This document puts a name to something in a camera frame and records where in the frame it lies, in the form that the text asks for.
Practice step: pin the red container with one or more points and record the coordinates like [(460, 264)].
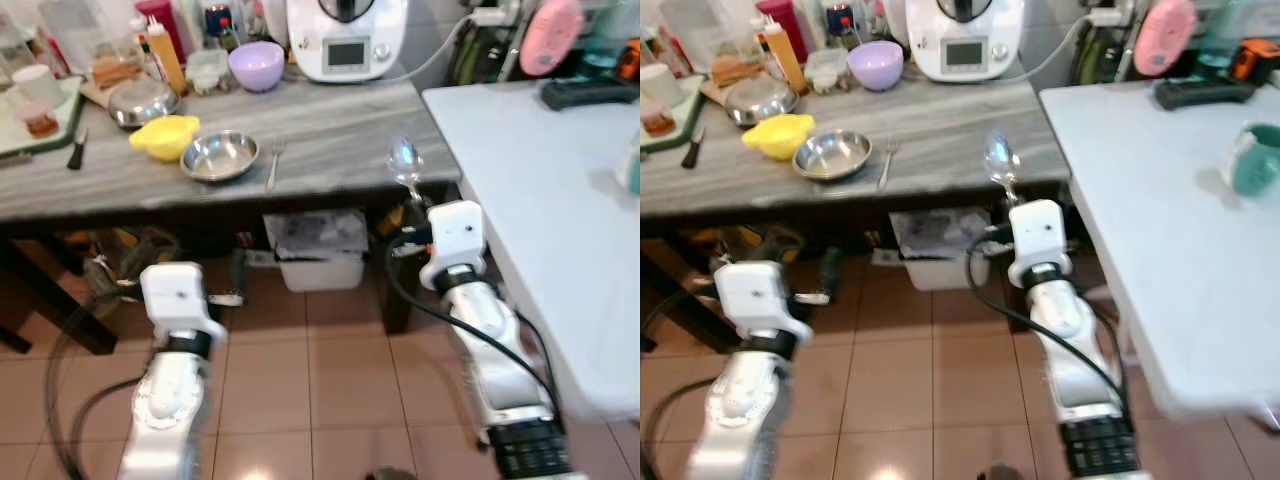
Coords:
[(780, 12), (160, 15)]

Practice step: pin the green rimmed tray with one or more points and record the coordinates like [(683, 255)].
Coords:
[(15, 140), (690, 125)]

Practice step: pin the shiny metal spoon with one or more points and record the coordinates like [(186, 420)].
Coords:
[(404, 160), (1000, 158)]

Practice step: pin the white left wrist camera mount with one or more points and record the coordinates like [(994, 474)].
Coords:
[(180, 295), (760, 295)]

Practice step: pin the black flat device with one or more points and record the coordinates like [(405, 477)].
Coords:
[(1203, 94), (588, 94)]

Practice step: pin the wooden board with bread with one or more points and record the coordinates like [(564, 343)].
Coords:
[(735, 73), (115, 75)]

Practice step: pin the white kitchen machine with display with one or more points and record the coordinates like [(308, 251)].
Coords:
[(965, 45), (345, 45)]

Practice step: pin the grey wooden table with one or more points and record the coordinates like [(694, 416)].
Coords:
[(950, 135), (330, 140)]

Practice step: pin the purple plastic bowl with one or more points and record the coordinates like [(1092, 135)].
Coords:
[(876, 65), (256, 66)]

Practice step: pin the white cup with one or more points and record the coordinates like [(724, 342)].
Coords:
[(38, 85), (660, 84)]

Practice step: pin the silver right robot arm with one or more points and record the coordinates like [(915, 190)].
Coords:
[(1085, 370), (500, 360)]

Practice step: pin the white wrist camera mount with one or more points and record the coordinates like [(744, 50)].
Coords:
[(760, 295), (1040, 240), (180, 295), (455, 240)]

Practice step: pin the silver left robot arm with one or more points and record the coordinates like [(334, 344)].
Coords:
[(740, 410), (165, 410)]

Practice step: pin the white folding table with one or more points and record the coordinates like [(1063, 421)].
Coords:
[(540, 200), (1160, 240)]

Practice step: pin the deep steel bowl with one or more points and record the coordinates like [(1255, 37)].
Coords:
[(143, 103), (760, 101)]

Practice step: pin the white storage bin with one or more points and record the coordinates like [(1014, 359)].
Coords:
[(940, 265), (322, 265)]

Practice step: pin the teal transparent container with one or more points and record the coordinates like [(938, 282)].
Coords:
[(1235, 22), (610, 30)]

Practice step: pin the clear plastic tub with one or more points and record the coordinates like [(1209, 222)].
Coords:
[(827, 70), (208, 72)]

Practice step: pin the pink oval object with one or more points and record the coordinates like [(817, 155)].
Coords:
[(550, 37), (1164, 37)]

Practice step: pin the shallow steel bowl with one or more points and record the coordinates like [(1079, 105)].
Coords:
[(831, 154), (219, 156)]

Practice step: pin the small glass with brown contents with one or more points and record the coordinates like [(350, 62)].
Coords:
[(661, 119), (41, 120)]

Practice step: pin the orange and black tool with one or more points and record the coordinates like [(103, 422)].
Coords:
[(629, 60), (1255, 60)]

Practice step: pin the yellow plastic bowl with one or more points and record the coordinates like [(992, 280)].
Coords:
[(778, 135), (165, 137)]

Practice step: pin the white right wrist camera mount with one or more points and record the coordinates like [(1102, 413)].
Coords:
[(1040, 240), (455, 240)]

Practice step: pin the green ceramic mug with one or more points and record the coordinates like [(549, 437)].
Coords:
[(1255, 165)]

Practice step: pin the metal fork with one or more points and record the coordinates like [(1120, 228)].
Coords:
[(274, 165), (887, 162)]

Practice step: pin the dark jar with blue label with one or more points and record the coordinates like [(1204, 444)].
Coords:
[(218, 22), (840, 20)]

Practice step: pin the orange sauce bottle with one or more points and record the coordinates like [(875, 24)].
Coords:
[(787, 58), (167, 60)]

